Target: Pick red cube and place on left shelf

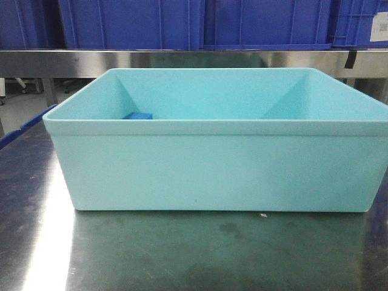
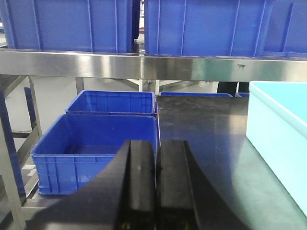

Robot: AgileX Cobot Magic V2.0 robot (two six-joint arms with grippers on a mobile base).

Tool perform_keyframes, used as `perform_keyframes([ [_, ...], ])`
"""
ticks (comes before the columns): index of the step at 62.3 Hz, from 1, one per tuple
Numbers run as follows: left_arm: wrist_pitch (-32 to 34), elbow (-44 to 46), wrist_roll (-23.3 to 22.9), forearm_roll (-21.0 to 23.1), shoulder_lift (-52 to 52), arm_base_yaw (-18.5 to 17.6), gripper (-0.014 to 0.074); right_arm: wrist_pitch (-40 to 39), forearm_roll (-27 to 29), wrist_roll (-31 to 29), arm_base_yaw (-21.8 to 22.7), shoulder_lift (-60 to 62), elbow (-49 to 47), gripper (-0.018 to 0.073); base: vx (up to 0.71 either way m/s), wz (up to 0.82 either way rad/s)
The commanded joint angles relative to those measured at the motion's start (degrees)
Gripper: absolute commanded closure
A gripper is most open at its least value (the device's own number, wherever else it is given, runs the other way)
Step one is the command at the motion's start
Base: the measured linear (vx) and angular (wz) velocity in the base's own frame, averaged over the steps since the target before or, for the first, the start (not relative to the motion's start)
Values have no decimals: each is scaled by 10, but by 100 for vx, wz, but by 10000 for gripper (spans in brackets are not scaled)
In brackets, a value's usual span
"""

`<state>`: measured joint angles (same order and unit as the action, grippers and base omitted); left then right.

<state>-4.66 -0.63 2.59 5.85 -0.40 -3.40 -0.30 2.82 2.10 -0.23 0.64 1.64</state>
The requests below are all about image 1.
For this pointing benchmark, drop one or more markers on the steel shelf rail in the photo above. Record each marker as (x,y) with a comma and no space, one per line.
(93,63)

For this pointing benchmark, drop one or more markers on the white paper label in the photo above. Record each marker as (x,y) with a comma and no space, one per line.
(379,27)

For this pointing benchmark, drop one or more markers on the light teal plastic tub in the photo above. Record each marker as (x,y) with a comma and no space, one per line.
(290,140)

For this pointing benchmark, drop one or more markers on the blue crate upper left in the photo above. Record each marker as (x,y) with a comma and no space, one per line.
(29,25)

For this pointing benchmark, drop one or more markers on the blue crate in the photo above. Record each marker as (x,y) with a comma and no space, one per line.
(290,25)
(132,25)
(29,25)

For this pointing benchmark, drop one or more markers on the blue block in tub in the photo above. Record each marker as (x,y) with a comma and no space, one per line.
(138,116)

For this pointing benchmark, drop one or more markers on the blue crate upper right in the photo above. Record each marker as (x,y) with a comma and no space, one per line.
(290,25)

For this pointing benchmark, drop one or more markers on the blue crate upper middle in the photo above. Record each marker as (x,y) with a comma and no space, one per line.
(132,25)

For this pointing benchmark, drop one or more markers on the blue crate rim left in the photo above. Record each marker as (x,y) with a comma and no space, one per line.
(13,135)

